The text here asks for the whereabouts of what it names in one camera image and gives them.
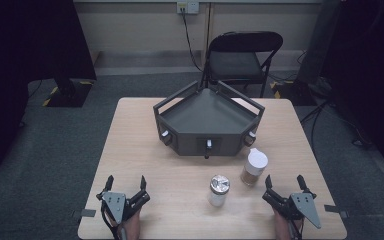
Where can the dark curtain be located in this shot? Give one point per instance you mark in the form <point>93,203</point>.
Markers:
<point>370,66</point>
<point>23,66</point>

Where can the white lid spice jar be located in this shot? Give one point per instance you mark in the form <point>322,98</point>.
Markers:
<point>255,166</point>

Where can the person's left hand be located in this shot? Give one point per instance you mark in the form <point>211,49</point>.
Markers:
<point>132,225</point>

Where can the person's right hand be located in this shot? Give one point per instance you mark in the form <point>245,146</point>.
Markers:
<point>281,226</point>

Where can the black folding chair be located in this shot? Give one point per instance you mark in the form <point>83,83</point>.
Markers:
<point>236,63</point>

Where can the silver lid glass shaker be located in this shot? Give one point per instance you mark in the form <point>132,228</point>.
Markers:
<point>219,190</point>

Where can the grey curtain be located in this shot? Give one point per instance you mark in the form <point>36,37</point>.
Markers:
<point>316,40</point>

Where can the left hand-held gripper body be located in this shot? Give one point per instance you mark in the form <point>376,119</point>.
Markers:
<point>114,203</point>

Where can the grey tape strip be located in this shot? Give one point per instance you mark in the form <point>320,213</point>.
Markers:
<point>335,210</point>
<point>86,213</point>

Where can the white wall socket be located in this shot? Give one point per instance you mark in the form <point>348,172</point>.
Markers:
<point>188,7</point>

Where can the dark grey hexagonal tray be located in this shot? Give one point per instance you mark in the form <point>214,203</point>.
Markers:
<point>206,113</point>

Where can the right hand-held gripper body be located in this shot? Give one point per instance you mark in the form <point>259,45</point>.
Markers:
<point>296,205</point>

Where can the black stand base yellow stripes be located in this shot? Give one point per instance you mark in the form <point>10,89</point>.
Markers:
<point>295,93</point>
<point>68,95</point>

